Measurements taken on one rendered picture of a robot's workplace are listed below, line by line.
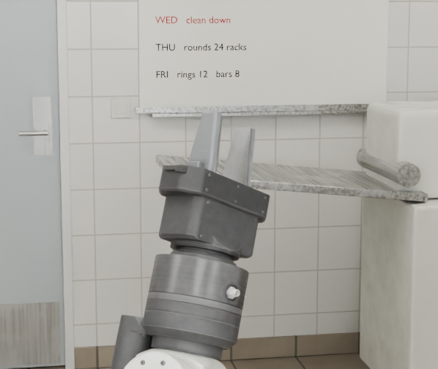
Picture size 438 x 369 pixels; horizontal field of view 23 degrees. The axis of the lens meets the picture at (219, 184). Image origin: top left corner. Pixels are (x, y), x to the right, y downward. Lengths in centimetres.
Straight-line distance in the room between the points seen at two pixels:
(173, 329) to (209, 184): 13
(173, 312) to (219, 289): 4
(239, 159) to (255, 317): 384
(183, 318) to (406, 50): 396
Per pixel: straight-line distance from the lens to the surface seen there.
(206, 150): 98
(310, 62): 470
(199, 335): 94
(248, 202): 99
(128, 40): 457
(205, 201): 95
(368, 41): 477
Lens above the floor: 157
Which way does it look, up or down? 9 degrees down
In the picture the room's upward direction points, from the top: straight up
